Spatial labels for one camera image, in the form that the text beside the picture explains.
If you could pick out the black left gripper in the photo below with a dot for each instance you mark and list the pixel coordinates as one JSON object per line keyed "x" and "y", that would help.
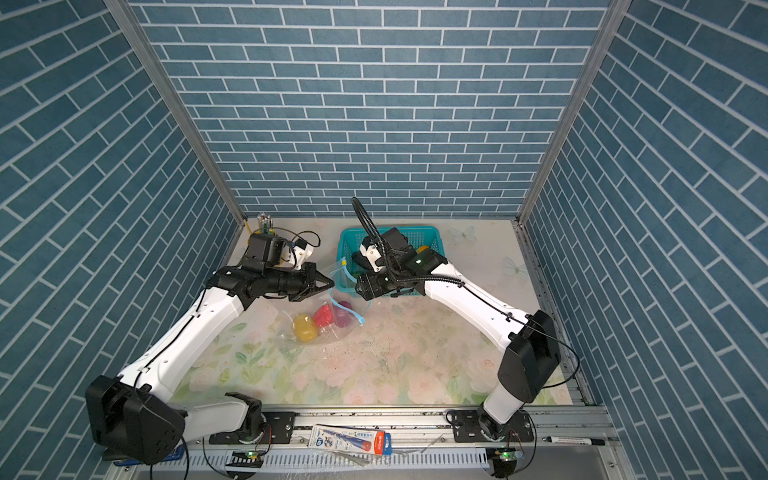
{"x": 309, "y": 276}

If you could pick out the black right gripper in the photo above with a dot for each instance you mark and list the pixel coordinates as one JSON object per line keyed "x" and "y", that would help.
{"x": 369, "y": 284}

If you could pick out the clear zip top bag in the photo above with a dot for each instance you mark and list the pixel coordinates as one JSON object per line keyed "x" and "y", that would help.
{"x": 284, "y": 325}

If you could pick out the red toy pepper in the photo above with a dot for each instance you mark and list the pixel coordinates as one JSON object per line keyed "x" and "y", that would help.
{"x": 324, "y": 316}

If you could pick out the purple toy onion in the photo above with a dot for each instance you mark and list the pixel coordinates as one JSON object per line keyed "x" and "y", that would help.
{"x": 343, "y": 315}

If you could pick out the yellow toy potato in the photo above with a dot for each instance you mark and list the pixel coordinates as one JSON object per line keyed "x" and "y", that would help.
{"x": 304, "y": 328}

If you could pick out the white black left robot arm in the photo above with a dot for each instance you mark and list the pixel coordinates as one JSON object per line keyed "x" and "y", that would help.
{"x": 131, "y": 413}

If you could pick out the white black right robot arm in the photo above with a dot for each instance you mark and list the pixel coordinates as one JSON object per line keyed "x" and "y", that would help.
{"x": 531, "y": 351}

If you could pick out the yellow metal pen bucket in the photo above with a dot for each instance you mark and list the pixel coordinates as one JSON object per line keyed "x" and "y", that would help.
{"x": 261, "y": 224}

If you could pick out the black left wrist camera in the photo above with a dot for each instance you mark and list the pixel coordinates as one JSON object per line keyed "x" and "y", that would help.
{"x": 265, "y": 250}

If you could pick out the black marker on rail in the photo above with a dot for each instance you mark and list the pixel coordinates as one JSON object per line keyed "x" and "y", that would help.
{"x": 584, "y": 441}

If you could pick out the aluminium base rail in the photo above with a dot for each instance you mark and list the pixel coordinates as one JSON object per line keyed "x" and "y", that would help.
{"x": 445, "y": 442}

